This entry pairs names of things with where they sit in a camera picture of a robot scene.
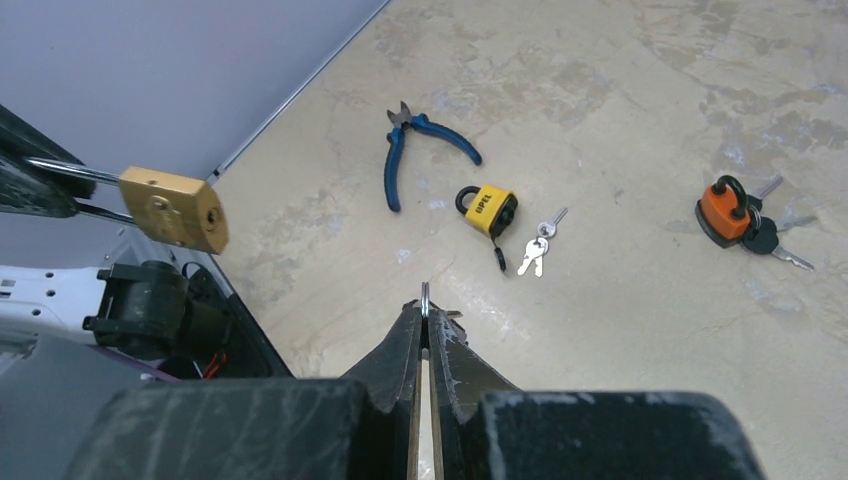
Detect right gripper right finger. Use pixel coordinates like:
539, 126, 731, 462
427, 309, 765, 479

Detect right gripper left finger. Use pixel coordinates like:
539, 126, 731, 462
66, 301, 423, 479

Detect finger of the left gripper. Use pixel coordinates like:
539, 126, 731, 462
1, 105, 96, 199
1, 155, 79, 218

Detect brass padlock long shackle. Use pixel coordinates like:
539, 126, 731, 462
26, 157, 229, 254

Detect yellow black padlock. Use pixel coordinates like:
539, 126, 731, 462
454, 184, 519, 272

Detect orange black padlock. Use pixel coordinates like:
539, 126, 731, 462
694, 174, 817, 272

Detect black key bunch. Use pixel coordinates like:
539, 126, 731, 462
420, 282, 463, 319

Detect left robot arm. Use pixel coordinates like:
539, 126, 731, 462
1, 106, 132, 345

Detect small silver key pair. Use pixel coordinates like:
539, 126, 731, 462
517, 207, 569, 278

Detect black base bar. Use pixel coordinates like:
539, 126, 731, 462
82, 260, 292, 380

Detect blue handled pliers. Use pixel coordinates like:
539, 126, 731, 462
383, 100, 484, 214

